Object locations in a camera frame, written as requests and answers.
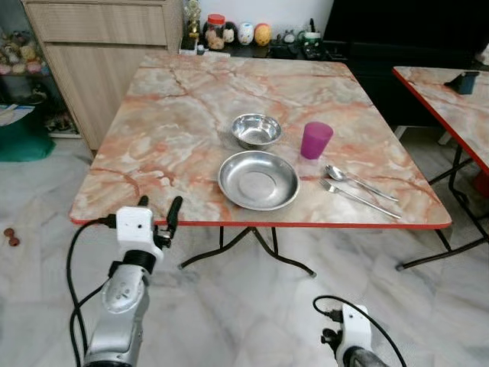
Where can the steel fork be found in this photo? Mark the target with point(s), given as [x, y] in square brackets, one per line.
[359, 199]

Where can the gold ornament tree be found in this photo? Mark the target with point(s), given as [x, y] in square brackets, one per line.
[192, 21]

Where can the small brown floor object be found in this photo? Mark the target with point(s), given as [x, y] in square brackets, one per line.
[9, 235]

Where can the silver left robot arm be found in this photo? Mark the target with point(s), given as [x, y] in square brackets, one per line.
[122, 306]

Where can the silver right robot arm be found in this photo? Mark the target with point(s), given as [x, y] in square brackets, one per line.
[363, 359]

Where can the display shelf with toys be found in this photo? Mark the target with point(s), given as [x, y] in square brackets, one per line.
[19, 53]

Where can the glass jar with red lid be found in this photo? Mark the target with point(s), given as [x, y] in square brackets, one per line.
[215, 32]

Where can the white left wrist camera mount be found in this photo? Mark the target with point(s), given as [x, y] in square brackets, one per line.
[136, 229]

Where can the steel spoon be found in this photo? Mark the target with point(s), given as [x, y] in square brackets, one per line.
[334, 171]

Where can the marble pattern folding table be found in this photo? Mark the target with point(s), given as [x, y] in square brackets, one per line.
[183, 115]
[458, 115]

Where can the black phone stand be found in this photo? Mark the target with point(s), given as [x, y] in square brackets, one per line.
[467, 82]

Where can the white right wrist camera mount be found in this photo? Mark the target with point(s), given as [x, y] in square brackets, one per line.
[355, 329]

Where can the wide steel plate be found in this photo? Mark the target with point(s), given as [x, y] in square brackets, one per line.
[258, 180]

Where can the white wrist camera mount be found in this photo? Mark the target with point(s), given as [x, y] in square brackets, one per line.
[355, 329]
[136, 229]

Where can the green bin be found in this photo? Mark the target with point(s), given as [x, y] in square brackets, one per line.
[27, 141]

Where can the black egg figurine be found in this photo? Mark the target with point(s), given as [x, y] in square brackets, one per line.
[230, 33]

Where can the purple plastic cup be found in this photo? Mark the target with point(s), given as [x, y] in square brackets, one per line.
[315, 140]

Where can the yellow egg figurine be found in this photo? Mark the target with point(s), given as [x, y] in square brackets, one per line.
[262, 34]

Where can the small steel bowl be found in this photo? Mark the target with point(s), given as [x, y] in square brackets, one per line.
[256, 130]

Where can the black television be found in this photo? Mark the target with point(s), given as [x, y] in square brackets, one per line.
[405, 19]

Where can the light wooden cabinet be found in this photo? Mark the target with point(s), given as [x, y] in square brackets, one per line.
[99, 46]

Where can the green mug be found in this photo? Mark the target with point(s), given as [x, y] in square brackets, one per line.
[312, 43]

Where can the white egg figurine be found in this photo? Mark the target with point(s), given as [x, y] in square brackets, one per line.
[245, 33]

